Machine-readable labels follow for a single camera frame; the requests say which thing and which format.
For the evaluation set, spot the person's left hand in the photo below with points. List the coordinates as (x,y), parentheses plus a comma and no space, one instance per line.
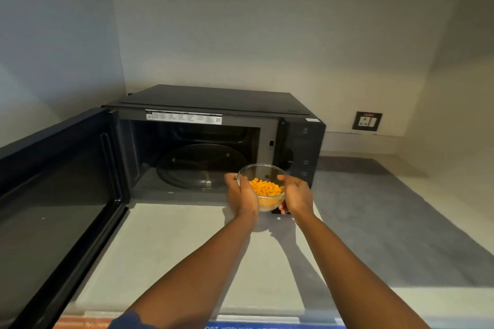
(242,197)

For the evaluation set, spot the person's right hand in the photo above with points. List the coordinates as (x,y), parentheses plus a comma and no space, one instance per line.
(299,195)

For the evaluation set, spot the person's right thumb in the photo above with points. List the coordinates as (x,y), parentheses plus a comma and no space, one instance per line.
(285,181)

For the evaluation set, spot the person's left thumb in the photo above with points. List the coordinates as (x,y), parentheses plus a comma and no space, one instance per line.
(231,178)

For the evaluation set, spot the clear glass bowl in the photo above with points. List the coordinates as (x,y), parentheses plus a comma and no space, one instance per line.
(262,186)

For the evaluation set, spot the person's right forearm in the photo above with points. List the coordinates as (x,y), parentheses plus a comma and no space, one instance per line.
(347,274)

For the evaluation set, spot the person's left forearm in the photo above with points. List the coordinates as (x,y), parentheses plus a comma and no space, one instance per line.
(193,271)

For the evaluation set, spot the orange chopped carrot pieces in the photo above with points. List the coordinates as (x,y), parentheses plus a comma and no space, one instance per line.
(265,188)

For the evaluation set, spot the glass microwave turntable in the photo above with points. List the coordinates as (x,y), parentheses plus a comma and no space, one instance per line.
(200,166)

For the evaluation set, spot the black microwave oven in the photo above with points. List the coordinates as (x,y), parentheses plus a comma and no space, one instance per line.
(231,128)

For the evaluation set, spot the white label sticker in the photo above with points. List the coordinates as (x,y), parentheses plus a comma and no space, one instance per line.
(183,117)

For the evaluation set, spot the blue sleeve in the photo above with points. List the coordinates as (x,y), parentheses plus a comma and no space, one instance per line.
(129,321)

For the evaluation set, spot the black microwave door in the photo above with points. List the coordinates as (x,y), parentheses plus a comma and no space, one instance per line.
(54,209)

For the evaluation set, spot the black wall power socket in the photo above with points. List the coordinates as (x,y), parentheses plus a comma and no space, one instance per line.
(367,121)

